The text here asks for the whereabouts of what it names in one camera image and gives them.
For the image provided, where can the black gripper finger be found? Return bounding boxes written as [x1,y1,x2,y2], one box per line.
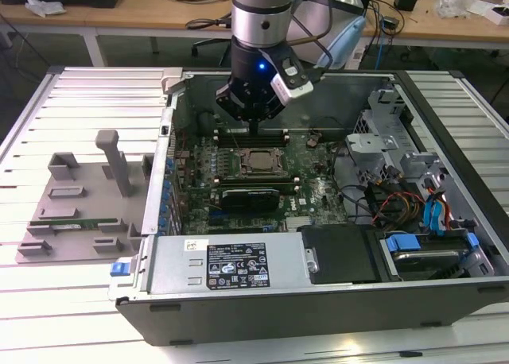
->
[254,96,287,137]
[216,81,255,137]

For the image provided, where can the silver CPU green substrate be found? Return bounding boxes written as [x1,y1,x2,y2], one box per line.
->
[248,152,276,171]

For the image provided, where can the CPU socket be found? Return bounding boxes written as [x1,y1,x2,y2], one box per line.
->
[237,145,286,177]

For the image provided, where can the black RAM slot white clips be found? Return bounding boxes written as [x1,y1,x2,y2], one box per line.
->
[214,178,299,185]
[213,137,289,144]
[213,129,289,136]

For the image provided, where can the black office chair base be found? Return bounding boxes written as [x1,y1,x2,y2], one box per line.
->
[190,37,234,69]

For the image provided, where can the green motherboard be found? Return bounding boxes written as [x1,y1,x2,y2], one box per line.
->
[170,129,355,236]

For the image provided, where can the black graphics card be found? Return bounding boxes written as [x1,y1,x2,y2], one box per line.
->
[219,185,280,215]

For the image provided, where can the silver drive cage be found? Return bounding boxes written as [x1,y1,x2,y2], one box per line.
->
[344,84,453,190]

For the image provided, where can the silver chipset heatsink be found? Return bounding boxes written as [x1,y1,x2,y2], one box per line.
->
[285,215,316,233]

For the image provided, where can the wooden desk white legs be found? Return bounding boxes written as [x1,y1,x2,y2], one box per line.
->
[0,0,509,69]

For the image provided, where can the black plastic shroud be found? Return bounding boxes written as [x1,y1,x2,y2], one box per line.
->
[297,223,385,285]

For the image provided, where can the silver power supply with label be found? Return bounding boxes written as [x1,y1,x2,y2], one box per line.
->
[146,232,312,296]

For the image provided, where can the grey parts rack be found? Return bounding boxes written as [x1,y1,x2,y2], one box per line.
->
[15,129,156,265]

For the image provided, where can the green RAM stick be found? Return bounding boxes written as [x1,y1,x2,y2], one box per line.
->
[29,216,120,232]

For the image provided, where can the clear plastic bag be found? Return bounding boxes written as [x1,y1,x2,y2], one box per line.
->
[433,0,478,20]

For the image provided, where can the crumpled white paper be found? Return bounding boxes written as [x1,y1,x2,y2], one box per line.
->
[24,0,67,18]

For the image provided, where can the black open PC case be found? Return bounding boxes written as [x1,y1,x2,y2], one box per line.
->
[107,68,509,347]

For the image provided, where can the hard disk in blue carrier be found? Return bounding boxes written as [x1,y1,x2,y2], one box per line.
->
[379,230,480,282]

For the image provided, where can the white open box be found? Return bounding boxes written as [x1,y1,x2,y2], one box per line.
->
[468,0,509,26]

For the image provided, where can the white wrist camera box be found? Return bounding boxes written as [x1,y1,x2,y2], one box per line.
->
[260,48,316,101]

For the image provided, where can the thick black cable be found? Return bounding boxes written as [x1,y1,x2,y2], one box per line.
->
[332,141,373,224]

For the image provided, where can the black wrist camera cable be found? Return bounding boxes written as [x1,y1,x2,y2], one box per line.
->
[286,0,334,70]

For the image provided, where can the blue hanging cable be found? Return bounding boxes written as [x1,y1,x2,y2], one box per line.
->
[377,29,393,72]

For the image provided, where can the red yellow black wire bundle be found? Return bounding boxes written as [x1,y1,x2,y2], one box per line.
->
[371,191,426,227]

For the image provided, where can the blue flat wire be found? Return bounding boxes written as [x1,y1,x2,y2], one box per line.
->
[422,196,449,236]

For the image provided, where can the red thin wire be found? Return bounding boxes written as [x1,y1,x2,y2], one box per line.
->
[427,183,457,232]

